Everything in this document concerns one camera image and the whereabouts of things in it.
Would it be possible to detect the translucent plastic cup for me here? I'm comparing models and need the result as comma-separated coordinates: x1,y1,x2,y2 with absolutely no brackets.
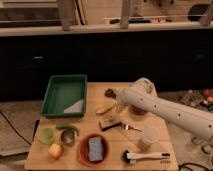
139,126,160,149

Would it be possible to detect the wooden block brush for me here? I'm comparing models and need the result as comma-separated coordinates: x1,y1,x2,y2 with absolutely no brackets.
99,116,121,131

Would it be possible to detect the white dish brush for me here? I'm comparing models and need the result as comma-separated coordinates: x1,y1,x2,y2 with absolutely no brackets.
122,150,170,164

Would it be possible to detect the black cable on floor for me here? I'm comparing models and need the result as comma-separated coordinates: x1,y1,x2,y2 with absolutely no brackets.
0,109,33,146

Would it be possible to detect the green pepper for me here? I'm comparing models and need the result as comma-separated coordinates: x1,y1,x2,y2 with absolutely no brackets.
55,124,80,136

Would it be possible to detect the green plastic tray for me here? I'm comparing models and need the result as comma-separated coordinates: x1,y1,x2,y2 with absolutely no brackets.
41,75,87,118

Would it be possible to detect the dark brown bowl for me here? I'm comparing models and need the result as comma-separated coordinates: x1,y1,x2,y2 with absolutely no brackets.
130,106,147,115

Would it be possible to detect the metal fork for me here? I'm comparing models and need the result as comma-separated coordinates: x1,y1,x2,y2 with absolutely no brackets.
121,123,142,132

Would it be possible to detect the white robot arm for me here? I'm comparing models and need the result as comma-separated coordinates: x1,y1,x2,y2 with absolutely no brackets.
115,78,213,141

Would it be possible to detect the bunch of dark grapes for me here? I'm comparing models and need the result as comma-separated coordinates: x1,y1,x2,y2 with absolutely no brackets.
104,88,116,99

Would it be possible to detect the blue-grey sponge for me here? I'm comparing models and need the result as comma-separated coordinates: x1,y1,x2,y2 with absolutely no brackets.
88,136,103,162

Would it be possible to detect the metal cup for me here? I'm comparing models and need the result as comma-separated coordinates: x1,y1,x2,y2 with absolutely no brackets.
61,130,75,146

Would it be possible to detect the green plastic cup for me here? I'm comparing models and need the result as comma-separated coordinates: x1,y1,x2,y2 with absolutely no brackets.
39,128,55,145

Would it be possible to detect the orange plate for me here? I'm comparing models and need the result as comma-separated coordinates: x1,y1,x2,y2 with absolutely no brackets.
77,133,110,168

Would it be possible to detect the yellow banana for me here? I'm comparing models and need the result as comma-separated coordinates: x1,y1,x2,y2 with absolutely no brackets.
96,104,115,115

